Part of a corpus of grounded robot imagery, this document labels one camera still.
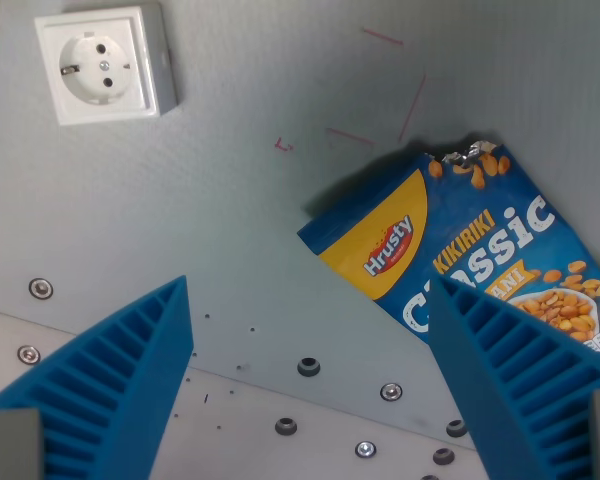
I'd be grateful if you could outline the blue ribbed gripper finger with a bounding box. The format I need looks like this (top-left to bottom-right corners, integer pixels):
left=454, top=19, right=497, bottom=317
left=0, top=274, right=195, bottom=480
left=428, top=274, right=600, bottom=480

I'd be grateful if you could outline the blue Hrusty peanut bag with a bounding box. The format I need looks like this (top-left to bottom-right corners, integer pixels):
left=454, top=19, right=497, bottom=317
left=296, top=140, right=600, bottom=357

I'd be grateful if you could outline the white wall power socket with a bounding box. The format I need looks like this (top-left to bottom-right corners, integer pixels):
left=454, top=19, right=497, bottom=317
left=33, top=1, right=180, bottom=126

